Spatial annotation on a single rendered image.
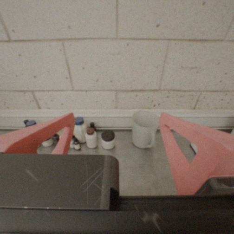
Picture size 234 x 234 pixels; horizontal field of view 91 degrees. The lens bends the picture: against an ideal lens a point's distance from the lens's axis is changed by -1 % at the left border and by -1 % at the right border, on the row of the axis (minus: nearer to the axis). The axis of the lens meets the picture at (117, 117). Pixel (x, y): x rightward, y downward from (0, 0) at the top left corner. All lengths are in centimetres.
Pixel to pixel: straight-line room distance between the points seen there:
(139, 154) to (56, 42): 62
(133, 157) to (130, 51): 47
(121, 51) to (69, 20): 23
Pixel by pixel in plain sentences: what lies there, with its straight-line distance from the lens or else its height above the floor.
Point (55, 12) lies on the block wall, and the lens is 62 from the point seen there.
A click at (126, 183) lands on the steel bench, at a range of 53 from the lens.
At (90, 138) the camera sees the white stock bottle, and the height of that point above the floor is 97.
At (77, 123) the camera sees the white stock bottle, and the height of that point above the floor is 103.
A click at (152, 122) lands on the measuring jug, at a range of 63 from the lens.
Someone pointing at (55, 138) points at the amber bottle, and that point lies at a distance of 66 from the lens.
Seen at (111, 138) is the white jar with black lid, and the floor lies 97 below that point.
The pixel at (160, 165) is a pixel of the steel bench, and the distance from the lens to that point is 59.
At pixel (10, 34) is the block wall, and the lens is 72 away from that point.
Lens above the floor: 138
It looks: 36 degrees down
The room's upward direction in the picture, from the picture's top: straight up
